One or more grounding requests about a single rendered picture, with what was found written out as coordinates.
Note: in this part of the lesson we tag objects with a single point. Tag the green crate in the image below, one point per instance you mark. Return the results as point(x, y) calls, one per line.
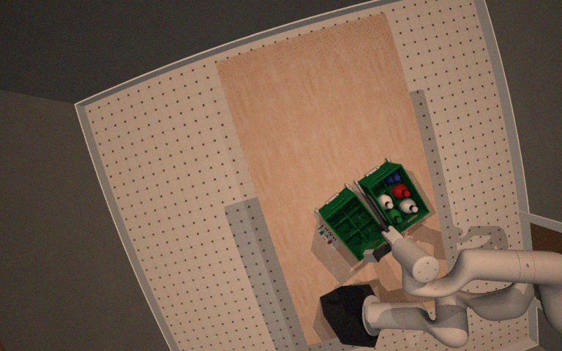
point(371, 184)
point(336, 216)

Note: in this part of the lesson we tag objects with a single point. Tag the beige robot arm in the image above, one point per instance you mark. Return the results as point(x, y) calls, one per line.
point(540, 271)

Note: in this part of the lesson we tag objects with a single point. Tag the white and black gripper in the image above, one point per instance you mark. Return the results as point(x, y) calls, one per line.
point(391, 234)

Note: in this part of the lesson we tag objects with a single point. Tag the white paper pick list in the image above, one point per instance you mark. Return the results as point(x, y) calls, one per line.
point(328, 236)

